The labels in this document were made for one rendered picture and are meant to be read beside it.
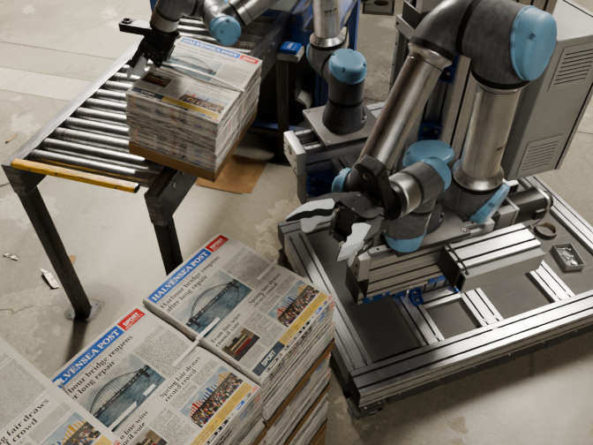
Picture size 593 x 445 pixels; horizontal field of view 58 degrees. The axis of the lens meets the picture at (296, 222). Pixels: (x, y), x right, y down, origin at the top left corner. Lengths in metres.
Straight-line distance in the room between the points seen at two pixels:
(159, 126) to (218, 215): 1.15
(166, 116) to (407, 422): 1.33
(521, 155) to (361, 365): 0.85
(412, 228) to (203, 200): 1.84
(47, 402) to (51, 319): 1.53
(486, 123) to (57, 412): 0.94
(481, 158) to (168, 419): 0.85
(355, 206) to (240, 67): 0.95
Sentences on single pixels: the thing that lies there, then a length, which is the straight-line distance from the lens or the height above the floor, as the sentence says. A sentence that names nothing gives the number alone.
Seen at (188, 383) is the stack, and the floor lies 0.83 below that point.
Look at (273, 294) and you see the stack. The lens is 1.29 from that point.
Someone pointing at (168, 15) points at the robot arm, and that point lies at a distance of 1.61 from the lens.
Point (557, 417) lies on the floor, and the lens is 2.25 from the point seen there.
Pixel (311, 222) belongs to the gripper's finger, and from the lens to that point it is 0.90.
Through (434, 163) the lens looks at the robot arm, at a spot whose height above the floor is 1.22.
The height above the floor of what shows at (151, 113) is 1.00.
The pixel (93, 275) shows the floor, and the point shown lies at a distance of 2.57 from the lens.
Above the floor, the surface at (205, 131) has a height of 0.97.
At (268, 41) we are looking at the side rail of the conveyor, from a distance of 2.41.
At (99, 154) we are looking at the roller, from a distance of 1.85.
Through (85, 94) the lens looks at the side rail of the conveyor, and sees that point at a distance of 2.17.
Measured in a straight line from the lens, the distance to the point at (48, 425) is 0.94.
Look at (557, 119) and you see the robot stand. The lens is 1.75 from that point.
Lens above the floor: 1.85
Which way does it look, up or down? 45 degrees down
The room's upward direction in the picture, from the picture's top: straight up
